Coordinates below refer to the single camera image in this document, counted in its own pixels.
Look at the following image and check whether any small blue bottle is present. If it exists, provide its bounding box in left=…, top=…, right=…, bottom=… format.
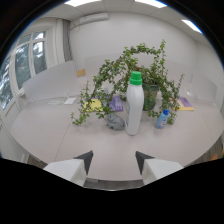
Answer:
left=155, top=109, right=171, bottom=130

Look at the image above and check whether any white bottle green cap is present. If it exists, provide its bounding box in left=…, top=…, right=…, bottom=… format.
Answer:
left=124, top=70, right=145, bottom=136

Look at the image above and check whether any grey plush toy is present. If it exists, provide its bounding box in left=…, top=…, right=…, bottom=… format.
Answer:
left=105, top=112, right=126, bottom=131

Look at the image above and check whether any white paper sheet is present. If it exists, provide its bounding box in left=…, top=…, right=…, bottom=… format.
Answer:
left=63, top=97, right=78, bottom=106

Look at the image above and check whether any dark green plant pot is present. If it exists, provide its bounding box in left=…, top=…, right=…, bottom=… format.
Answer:
left=142, top=83, right=160, bottom=112

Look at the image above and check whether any purple box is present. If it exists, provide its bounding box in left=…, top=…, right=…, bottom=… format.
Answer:
left=109, top=95, right=124, bottom=112

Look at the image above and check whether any white desk partition panel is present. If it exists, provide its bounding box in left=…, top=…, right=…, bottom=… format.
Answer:
left=21, top=60, right=80, bottom=103

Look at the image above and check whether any brown cardboard piece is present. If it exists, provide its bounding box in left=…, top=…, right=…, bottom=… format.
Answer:
left=76, top=68, right=87, bottom=78

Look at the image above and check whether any clear desk partition panel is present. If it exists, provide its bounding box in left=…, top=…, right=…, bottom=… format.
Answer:
left=189, top=71, right=224, bottom=108

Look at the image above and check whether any green leafy potted plant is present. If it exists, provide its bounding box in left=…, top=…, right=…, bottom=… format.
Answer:
left=70, top=39, right=185, bottom=127

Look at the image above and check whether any grey curtain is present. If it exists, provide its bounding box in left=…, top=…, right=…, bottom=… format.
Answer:
left=62, top=19, right=74, bottom=63

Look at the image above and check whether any window with white frame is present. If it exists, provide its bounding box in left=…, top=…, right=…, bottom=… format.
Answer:
left=0, top=30, right=48, bottom=112

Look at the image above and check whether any wall air conditioner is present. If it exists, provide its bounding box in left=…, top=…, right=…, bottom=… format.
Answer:
left=78, top=12, right=110, bottom=26

